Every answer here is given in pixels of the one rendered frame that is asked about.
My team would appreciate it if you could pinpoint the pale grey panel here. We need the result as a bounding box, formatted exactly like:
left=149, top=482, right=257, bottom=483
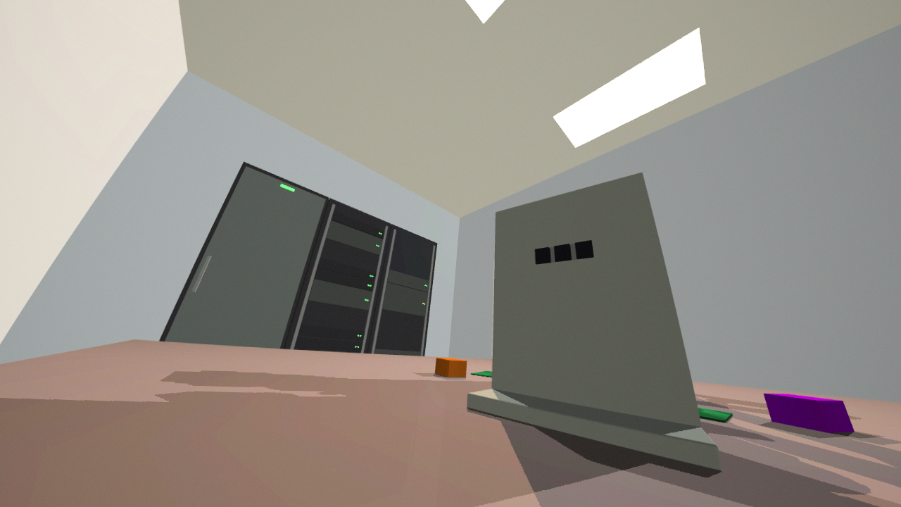
left=467, top=173, right=723, bottom=470

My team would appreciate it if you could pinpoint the purple rectangular block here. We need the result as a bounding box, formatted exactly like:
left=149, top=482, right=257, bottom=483
left=764, top=394, right=854, bottom=433

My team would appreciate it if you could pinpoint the orange block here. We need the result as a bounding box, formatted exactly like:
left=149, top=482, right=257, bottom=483
left=435, top=358, right=467, bottom=377

